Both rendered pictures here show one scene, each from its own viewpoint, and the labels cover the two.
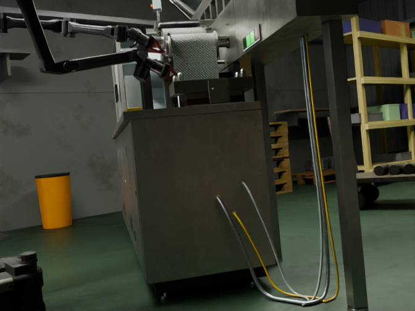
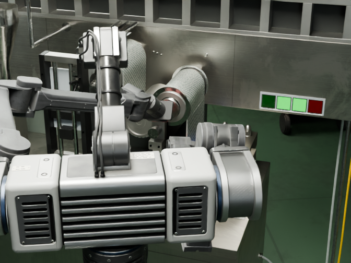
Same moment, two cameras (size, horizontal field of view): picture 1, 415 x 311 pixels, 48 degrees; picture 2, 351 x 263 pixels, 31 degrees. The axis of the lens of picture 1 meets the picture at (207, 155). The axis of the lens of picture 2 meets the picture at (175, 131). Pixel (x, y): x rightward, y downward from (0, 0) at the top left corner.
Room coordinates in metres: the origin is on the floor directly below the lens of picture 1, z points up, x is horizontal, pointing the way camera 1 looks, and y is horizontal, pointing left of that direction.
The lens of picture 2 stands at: (1.49, 1.92, 2.09)
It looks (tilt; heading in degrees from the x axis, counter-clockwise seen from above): 25 degrees down; 300
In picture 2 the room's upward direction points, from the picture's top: straight up
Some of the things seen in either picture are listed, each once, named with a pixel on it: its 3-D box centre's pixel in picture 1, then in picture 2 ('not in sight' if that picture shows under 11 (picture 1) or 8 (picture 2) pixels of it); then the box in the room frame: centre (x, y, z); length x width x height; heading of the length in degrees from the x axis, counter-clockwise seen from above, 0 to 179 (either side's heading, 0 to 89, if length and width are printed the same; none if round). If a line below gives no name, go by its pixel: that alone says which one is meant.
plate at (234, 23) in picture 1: (219, 59); (60, 44); (3.25, -0.15, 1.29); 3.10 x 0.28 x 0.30; 13
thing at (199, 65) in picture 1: (196, 70); (195, 131); (2.48, 0.01, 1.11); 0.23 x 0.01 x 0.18; 103
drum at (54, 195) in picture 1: (55, 200); not in sight; (5.07, 1.68, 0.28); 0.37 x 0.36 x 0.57; 126
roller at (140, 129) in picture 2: not in sight; (150, 109); (2.66, 0.05, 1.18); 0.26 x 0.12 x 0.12; 103
